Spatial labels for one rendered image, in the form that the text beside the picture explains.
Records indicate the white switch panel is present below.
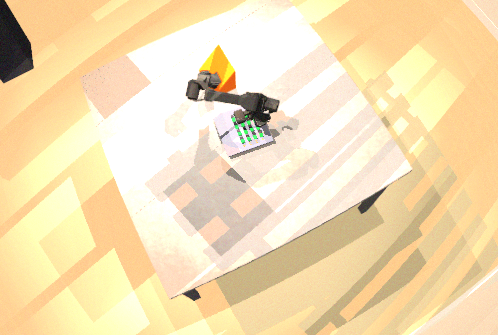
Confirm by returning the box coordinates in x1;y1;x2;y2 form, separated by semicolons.
212;106;274;157

